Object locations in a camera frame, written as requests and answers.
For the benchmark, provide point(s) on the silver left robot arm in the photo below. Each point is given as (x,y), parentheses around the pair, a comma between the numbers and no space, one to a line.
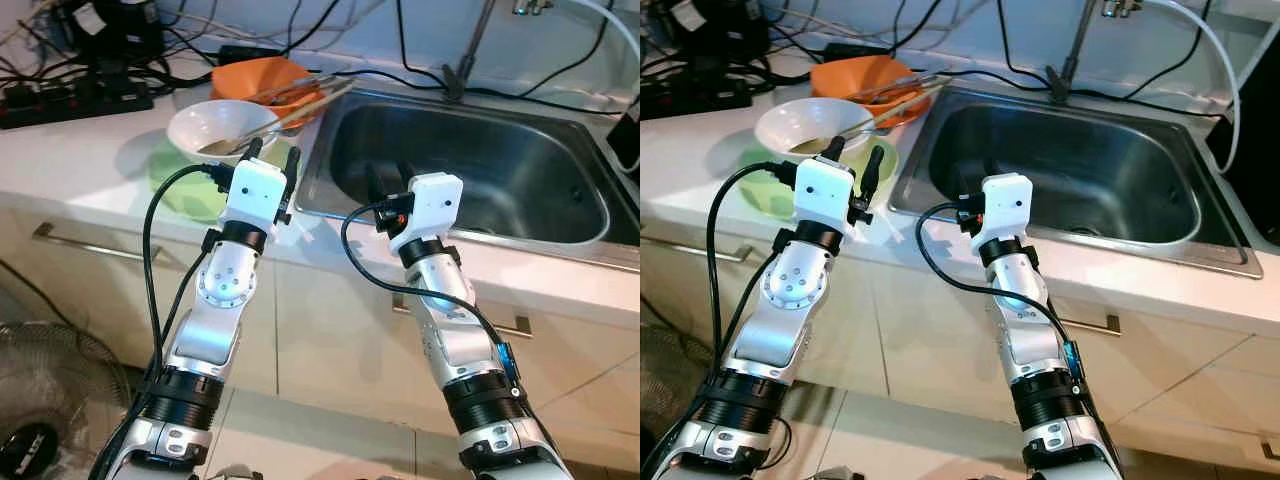
(225,285)
(800,285)

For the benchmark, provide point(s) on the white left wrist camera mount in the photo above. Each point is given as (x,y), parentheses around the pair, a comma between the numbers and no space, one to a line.
(825,195)
(255,195)

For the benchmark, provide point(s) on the black countertop appliance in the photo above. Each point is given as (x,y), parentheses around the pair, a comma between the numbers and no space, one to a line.
(625,145)
(1255,150)

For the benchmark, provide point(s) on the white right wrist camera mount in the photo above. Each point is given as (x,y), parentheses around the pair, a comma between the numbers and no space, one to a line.
(1003,210)
(430,205)

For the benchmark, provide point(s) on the gold metal spoon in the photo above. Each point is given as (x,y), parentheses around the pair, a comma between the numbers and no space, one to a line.
(215,149)
(805,146)

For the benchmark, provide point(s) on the black power adapter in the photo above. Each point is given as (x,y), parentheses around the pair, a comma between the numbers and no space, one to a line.
(245,54)
(845,50)

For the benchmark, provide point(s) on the orange plastic bowl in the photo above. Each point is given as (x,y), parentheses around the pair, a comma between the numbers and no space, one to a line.
(850,78)
(250,80)

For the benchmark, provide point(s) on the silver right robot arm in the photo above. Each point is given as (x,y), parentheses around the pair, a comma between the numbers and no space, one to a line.
(450,310)
(1020,300)

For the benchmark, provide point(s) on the light green plate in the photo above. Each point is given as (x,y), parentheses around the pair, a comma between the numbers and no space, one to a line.
(765,190)
(180,190)

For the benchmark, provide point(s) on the metal kitchen faucet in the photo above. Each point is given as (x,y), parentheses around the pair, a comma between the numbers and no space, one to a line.
(455,82)
(1057,82)

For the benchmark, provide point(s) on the white ceramic bowl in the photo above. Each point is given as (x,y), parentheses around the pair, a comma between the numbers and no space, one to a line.
(210,125)
(800,122)

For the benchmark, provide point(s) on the grey floor fan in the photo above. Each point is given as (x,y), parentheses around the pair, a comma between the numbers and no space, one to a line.
(675,380)
(60,380)

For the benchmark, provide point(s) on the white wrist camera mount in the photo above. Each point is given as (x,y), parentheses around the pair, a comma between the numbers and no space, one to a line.
(255,195)
(825,195)
(1003,210)
(430,205)

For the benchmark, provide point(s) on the pale wooden chopstick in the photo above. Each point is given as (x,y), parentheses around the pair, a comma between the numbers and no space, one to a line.
(908,96)
(300,87)
(900,86)
(310,97)

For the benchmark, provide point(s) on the black power strip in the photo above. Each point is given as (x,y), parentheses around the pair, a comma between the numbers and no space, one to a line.
(690,97)
(70,103)

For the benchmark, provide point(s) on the black charger unit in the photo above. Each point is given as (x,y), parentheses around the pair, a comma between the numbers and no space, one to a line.
(105,35)
(710,30)

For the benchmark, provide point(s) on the stainless steel sink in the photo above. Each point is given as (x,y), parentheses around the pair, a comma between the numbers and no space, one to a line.
(480,170)
(1080,170)

